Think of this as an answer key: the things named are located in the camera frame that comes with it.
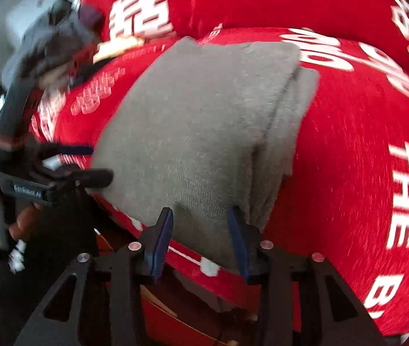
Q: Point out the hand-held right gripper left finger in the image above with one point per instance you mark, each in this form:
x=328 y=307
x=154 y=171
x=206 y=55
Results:
x=159 y=247

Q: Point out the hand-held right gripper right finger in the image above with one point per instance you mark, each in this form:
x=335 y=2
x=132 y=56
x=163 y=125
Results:
x=240 y=247

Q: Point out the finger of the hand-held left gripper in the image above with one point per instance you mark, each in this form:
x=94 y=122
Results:
x=78 y=150
x=96 y=178

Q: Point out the grey fabric garment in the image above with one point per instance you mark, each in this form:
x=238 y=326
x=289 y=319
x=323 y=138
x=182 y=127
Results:
x=190 y=122

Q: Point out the person's left hand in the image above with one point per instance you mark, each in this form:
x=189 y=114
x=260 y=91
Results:
x=26 y=223

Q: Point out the black cloth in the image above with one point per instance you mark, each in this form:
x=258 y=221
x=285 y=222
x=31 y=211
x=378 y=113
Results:
x=87 y=70

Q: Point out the cream cloth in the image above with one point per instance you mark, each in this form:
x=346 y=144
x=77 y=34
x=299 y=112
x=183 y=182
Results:
x=118 y=48

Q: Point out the grey-blue cloth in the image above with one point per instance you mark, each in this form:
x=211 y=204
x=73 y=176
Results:
x=49 y=43

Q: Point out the purple cloth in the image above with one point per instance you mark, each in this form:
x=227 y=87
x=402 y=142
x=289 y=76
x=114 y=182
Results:
x=91 y=16

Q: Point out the red printed blanket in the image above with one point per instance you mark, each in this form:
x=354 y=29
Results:
x=352 y=151

